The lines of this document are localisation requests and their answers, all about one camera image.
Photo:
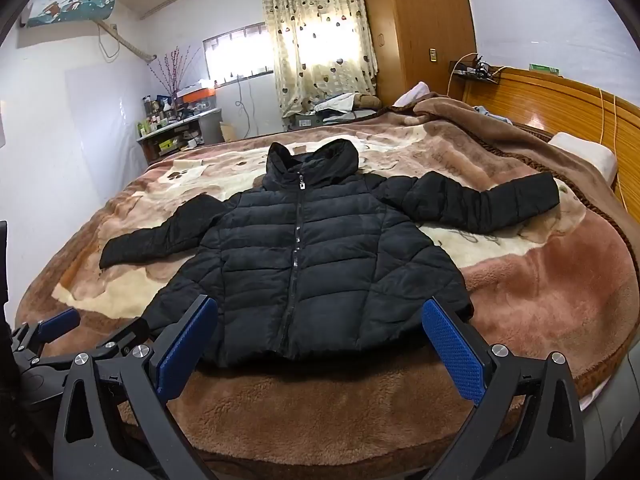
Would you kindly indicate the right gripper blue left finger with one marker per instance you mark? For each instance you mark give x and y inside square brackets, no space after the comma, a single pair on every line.
[150,375]

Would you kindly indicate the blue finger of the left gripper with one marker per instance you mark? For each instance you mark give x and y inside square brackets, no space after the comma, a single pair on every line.
[33,337]
[123,340]

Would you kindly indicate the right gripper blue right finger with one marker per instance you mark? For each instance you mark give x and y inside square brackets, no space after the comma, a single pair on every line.
[525,422]

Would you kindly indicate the black puffer jacket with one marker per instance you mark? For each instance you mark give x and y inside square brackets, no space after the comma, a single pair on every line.
[320,259]

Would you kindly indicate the cluttered side desk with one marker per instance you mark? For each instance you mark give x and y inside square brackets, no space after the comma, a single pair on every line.
[192,132]

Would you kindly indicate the orange box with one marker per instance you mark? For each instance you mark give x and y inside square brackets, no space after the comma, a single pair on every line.
[198,95]

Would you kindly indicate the white pillow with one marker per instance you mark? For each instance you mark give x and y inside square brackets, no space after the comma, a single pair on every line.
[598,155]

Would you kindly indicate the pink flower branches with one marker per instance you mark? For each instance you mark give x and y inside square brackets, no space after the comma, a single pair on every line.
[170,69]

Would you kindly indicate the wooden headboard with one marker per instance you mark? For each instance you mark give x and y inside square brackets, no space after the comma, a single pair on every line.
[556,104]

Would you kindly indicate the brown plush toy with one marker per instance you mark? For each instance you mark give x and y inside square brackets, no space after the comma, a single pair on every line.
[365,101]

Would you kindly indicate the heart patterned curtain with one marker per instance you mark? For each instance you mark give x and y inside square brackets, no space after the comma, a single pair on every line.
[323,48]

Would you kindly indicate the wooden wardrobe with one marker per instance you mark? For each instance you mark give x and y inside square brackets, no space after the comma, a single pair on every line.
[419,40]

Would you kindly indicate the wall air conditioner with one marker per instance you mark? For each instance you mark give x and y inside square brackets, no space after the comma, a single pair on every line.
[45,12]

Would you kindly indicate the power strip with cables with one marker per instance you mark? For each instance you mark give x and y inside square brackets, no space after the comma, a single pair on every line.
[473,66]

